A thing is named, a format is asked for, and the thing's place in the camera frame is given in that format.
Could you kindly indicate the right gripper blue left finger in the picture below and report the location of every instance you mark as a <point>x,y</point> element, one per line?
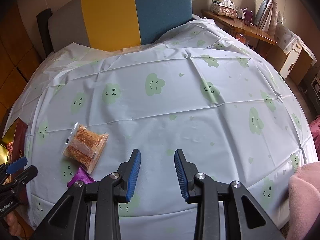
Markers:
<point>132,172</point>

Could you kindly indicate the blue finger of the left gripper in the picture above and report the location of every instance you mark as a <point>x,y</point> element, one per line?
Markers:
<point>20,163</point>

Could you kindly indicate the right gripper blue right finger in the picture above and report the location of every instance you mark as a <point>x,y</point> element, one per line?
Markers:
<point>181,166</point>

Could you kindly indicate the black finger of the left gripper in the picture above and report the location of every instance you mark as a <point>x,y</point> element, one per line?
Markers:
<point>26,176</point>

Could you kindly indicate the purple snack packet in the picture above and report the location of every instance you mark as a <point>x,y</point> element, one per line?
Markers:
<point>81,175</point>

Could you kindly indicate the brown rice cake packet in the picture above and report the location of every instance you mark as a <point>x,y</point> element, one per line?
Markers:
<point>85,146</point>

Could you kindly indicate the person's left hand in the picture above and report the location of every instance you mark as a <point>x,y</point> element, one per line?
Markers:
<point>14,227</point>

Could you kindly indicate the gold tin box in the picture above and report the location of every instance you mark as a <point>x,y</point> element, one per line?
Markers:
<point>12,149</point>

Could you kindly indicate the white cloud-print tablecloth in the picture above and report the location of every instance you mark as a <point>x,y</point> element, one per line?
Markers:
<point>197,89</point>

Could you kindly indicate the wooden panel cabinet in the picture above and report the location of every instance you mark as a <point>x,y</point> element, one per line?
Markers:
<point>19,58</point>

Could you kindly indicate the pink cloth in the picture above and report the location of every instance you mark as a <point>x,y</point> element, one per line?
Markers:
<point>304,200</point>

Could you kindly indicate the wooden side shelf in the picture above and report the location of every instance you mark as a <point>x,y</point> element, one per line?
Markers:
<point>238,26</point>

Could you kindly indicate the white storage cabinet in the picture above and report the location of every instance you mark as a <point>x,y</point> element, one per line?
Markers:
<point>291,57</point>

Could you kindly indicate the purple small box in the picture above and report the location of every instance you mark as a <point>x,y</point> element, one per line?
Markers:
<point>248,17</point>

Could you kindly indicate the grey yellow blue sofa back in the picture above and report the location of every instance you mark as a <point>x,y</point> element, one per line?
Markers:
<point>112,25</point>

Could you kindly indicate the tissue box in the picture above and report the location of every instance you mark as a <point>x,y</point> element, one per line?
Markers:
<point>223,8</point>

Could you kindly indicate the pink curtain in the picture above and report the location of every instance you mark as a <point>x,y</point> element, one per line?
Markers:
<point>266,18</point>

